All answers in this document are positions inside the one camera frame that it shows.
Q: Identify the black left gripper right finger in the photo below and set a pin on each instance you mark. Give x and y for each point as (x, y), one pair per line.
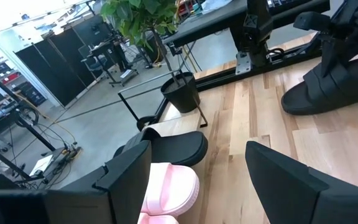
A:
(291, 193)

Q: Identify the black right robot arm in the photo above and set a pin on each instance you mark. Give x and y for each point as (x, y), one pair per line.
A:
(256, 28)

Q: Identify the black slide sandal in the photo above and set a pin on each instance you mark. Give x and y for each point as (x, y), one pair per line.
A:
(322, 93)
(179, 149)

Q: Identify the pink slide sandal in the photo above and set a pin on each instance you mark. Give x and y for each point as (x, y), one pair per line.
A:
(157, 219)
(169, 189)

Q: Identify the green potted plant black pot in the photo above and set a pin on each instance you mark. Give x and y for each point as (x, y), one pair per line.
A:
(182, 93)

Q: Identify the black table frame rails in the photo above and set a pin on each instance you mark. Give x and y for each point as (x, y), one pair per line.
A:
(228, 77)

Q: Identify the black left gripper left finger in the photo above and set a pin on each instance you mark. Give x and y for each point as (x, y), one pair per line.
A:
(126, 186)

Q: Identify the dark desk with keyboard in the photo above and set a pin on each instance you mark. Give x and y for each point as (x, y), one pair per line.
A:
(216, 25)

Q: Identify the white floor paper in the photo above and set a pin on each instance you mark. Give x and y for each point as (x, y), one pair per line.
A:
(41, 165)

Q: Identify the white plastic bag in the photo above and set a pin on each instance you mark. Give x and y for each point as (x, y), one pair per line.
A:
(214, 5)

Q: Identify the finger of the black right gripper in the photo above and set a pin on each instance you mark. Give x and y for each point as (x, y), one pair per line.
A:
(331, 53)

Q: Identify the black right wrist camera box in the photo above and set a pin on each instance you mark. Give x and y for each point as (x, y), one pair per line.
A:
(309, 21)

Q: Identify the black partition panels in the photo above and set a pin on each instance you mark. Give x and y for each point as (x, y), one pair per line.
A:
(61, 68)

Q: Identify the backlit keyboard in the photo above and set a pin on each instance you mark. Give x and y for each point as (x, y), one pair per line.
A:
(284, 2)

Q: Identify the dark office chair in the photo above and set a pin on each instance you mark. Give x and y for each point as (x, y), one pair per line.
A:
(93, 62)

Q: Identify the floor power strip with plugs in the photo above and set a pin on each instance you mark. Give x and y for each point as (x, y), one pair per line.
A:
(68, 153)

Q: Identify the black rolling table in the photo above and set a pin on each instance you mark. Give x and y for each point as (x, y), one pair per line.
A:
(113, 53)

